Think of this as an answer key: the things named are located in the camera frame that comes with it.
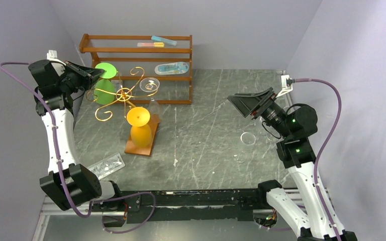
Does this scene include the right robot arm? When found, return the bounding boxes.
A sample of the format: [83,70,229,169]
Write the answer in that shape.
[227,88,357,240]

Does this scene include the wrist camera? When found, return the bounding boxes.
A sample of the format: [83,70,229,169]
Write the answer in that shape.
[276,75,295,98]
[47,50,58,61]

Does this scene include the packaged item on table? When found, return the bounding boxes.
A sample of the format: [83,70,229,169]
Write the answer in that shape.
[88,153,125,180]

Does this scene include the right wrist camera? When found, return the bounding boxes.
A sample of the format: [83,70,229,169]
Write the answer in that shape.
[276,75,295,98]

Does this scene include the orange plastic wine glass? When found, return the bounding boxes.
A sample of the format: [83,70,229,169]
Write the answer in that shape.
[126,107,152,148]

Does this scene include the wooden shelf rack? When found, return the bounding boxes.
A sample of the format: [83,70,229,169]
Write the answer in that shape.
[79,33,194,105]

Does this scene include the blue toothbrush package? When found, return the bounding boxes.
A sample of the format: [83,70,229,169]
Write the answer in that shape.
[154,62,190,75]

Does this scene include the gold wire wine glass rack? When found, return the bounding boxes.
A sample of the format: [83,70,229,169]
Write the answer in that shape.
[85,66,161,157]

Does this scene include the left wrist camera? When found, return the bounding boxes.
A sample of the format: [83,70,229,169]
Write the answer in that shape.
[47,50,58,61]

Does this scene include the green plastic wine glass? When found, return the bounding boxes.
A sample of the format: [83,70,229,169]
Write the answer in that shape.
[93,62,117,105]

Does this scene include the clear wine glass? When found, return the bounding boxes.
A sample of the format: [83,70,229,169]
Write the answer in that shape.
[140,77,161,124]
[233,152,253,164]

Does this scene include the black base frame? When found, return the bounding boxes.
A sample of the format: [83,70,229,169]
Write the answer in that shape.
[89,181,330,230]

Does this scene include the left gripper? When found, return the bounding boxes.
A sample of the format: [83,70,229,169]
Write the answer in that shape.
[60,61,106,94]

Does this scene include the small clear glass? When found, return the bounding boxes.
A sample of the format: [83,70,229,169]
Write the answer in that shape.
[240,132,256,146]

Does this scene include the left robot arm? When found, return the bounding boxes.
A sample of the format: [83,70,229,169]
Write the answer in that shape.
[28,58,124,211]

